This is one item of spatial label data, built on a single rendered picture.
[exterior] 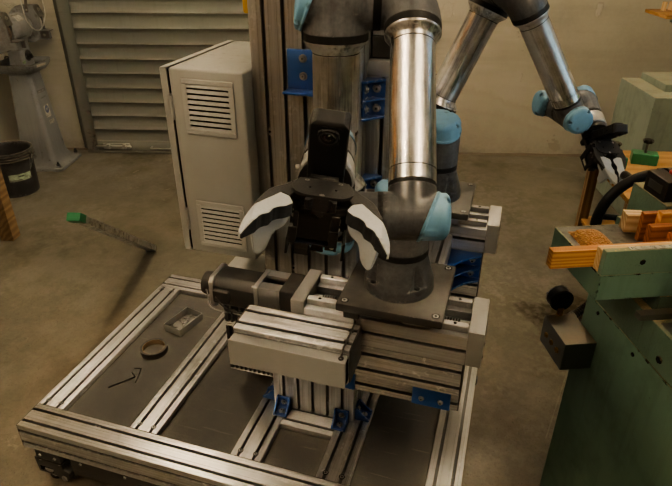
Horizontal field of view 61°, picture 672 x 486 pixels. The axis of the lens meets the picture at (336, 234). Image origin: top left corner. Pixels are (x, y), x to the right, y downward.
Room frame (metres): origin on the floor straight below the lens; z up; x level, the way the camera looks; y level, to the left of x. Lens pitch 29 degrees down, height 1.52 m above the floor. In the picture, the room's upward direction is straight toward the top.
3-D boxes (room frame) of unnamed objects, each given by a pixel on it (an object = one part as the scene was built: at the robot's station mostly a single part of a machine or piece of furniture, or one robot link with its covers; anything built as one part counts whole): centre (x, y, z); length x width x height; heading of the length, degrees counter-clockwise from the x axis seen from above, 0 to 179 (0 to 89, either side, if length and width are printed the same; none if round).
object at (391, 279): (1.05, -0.14, 0.87); 0.15 x 0.15 x 0.10
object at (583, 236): (1.10, -0.56, 0.91); 0.10 x 0.07 x 0.02; 6
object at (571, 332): (1.15, -0.58, 0.58); 0.12 x 0.08 x 0.08; 6
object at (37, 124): (3.83, 2.05, 0.57); 0.47 x 0.37 x 1.14; 178
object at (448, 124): (1.53, -0.28, 0.98); 0.13 x 0.12 x 0.14; 5
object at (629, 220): (1.15, -0.67, 0.92); 0.04 x 0.03 x 0.04; 85
